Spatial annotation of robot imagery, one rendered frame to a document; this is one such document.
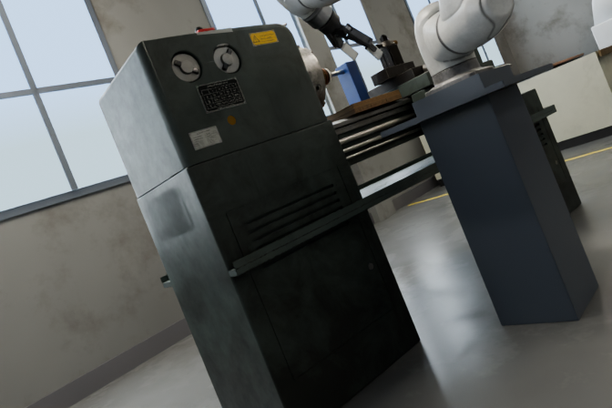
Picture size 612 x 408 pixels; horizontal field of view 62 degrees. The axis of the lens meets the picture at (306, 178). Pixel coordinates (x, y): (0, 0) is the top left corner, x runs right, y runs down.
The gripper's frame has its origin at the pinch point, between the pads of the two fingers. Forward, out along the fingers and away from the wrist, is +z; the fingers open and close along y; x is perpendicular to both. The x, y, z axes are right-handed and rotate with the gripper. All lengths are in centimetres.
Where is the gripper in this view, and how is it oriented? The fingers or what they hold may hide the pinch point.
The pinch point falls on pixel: (365, 55)
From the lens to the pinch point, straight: 179.3
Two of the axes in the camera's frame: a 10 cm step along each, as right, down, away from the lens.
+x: -4.7, 8.8, -0.9
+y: -5.1, -1.9, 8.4
